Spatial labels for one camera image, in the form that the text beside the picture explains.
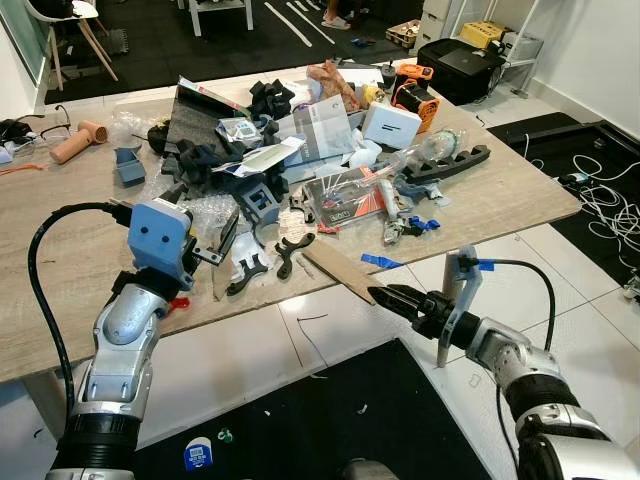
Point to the orange plastic strip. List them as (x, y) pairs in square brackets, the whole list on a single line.
[(20, 168)]

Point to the black printed bracket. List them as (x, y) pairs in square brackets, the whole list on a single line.
[(200, 162)]

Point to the white bench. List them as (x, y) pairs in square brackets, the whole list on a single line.
[(220, 8)]

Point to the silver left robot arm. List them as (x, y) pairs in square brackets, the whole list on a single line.
[(125, 330)]

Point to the yellow box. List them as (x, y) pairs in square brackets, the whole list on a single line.
[(481, 33)]

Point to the wooden pallet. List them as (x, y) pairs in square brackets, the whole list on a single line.
[(403, 33)]

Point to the blue white packet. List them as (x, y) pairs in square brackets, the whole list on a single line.
[(199, 457)]

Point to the person foot in sandal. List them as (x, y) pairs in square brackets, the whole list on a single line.
[(336, 20)]

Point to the orange power tool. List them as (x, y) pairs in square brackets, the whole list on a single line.
[(415, 96)]

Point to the white box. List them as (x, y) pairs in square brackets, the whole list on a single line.
[(392, 125)]

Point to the brown crumpled paper bag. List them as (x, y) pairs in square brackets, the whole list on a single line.
[(330, 80)]

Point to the blue clip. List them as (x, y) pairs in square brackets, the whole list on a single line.
[(424, 224)]

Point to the red packaged tool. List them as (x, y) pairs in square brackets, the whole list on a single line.
[(350, 205)]

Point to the black printed part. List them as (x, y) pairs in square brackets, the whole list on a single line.
[(272, 98)]

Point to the grey white booklet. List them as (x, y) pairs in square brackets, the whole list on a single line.
[(320, 135)]

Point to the large grey-blue printed bracket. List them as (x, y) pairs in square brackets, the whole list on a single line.
[(260, 200)]

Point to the grey robot foot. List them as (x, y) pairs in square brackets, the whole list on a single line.
[(372, 471)]

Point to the black case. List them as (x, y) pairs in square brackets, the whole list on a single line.
[(460, 66)]

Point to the black foam sheet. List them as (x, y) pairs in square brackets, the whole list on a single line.
[(200, 120)]

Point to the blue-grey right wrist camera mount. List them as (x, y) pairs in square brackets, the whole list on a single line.
[(462, 290)]

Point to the small grey-blue printed part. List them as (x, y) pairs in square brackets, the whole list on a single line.
[(130, 170)]

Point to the blue tape piece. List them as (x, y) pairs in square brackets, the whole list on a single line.
[(382, 260)]

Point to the black eyeglasses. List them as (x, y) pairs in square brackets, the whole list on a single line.
[(15, 130)]

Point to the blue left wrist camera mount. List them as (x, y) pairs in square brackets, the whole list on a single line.
[(155, 235)]

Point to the red plastic clip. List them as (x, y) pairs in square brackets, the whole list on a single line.
[(178, 302)]

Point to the black floor mat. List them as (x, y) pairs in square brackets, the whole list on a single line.
[(330, 410), (540, 140)]

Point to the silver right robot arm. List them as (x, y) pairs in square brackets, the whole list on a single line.
[(500, 350)]

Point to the white chair wooden legs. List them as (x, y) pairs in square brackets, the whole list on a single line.
[(60, 12)]

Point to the light wooden table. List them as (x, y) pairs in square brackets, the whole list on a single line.
[(90, 250)]

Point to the long tan cardboard strip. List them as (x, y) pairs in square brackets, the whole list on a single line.
[(335, 268)]

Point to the black printed wrench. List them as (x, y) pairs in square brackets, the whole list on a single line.
[(290, 256), (246, 276)]

